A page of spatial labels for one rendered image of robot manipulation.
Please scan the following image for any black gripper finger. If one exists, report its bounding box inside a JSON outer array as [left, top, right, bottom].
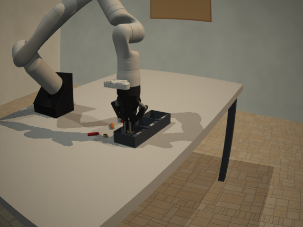
[[127, 101, 148, 133], [111, 100, 129, 132]]

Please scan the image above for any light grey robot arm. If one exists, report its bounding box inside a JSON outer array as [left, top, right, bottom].
[[12, 0, 145, 95]]

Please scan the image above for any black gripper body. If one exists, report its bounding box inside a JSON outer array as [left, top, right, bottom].
[[117, 85, 141, 112]]

